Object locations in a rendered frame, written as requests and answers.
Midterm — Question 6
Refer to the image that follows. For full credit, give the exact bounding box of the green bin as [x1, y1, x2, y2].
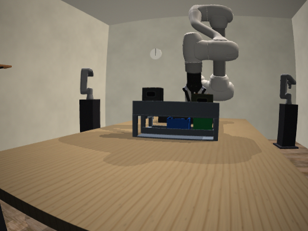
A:
[193, 118, 213, 130]

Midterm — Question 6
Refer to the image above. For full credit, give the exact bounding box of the blue bin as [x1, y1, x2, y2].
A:
[166, 117, 191, 129]

